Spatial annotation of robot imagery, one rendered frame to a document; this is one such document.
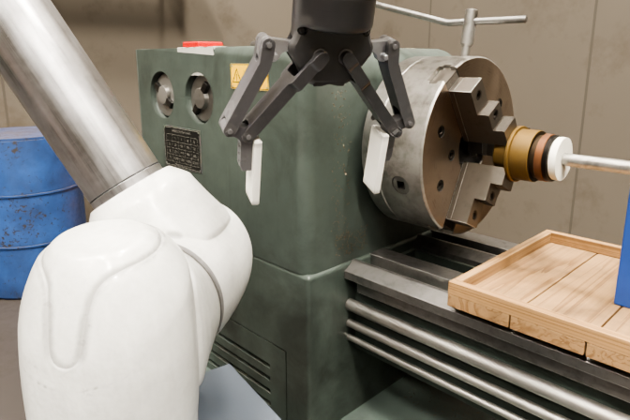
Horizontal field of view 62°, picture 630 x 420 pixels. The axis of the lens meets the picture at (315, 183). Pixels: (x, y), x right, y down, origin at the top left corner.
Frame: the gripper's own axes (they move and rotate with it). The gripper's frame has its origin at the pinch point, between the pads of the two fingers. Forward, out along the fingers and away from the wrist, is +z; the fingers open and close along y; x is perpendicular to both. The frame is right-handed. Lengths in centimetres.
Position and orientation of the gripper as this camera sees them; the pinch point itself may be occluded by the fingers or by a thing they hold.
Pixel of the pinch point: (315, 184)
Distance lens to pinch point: 56.1
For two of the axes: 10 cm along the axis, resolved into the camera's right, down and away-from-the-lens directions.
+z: -0.9, 8.8, 4.6
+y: 9.4, -0.8, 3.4
